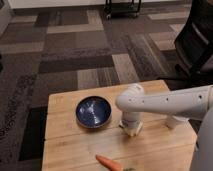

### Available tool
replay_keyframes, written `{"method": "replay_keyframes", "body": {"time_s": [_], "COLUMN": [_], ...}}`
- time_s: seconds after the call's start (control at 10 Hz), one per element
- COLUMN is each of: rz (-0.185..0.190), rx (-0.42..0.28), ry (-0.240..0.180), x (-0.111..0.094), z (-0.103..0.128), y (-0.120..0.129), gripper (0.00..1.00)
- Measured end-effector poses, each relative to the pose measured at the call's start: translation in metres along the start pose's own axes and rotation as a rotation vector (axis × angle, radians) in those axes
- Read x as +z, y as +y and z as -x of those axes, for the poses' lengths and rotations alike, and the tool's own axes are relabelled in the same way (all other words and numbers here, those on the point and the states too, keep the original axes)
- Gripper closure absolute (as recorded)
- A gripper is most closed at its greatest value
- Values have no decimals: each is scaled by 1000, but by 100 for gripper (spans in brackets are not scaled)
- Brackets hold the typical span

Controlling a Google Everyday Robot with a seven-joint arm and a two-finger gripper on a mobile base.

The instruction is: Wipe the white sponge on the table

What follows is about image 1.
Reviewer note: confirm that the dark blue bowl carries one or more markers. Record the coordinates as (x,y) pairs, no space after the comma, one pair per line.
(93,112)

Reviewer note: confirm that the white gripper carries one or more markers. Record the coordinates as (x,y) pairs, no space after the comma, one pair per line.
(130,119)

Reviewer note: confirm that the black office chair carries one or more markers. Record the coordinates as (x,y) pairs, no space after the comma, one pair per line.
(194,45)

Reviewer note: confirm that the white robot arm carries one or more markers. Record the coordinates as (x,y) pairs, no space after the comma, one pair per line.
(193,103)

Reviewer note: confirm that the orange carrot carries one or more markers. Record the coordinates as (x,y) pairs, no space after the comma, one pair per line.
(111,164)

